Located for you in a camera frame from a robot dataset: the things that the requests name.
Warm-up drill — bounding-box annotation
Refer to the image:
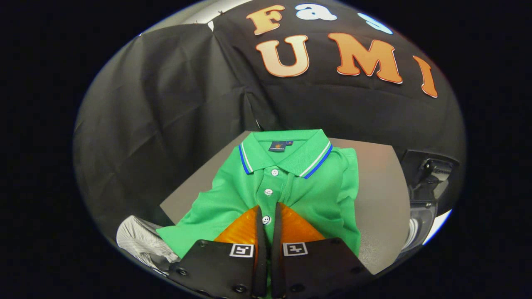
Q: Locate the grey mesh cloth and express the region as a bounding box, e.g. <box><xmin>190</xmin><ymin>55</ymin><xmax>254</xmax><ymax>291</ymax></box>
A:
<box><xmin>116</xmin><ymin>215</ymin><xmax>182</xmax><ymax>275</ymax></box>

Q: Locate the grey washing machine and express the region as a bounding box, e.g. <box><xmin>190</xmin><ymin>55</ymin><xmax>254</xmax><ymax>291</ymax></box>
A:
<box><xmin>398</xmin><ymin>149</ymin><xmax>460</xmax><ymax>255</ymax></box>

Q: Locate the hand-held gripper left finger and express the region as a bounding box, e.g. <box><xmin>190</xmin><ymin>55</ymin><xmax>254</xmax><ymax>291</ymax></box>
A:
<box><xmin>168</xmin><ymin>206</ymin><xmax>268</xmax><ymax>299</ymax></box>

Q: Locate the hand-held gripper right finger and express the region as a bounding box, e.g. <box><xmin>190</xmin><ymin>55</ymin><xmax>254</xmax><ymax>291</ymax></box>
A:
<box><xmin>271</xmin><ymin>202</ymin><xmax>372</xmax><ymax>299</ymax></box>

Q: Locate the green polo shirt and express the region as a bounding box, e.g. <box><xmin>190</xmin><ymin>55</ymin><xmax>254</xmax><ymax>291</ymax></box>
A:
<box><xmin>157</xmin><ymin>129</ymin><xmax>361</xmax><ymax>263</ymax></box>

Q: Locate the grey cabinet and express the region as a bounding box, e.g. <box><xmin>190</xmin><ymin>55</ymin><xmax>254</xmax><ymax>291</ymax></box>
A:
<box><xmin>160</xmin><ymin>132</ymin><xmax>412</xmax><ymax>275</ymax></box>

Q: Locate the dark transparent washing machine lid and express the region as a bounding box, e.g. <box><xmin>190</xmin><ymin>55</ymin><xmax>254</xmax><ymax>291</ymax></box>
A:
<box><xmin>401</xmin><ymin>149</ymin><xmax>460</xmax><ymax>205</ymax></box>

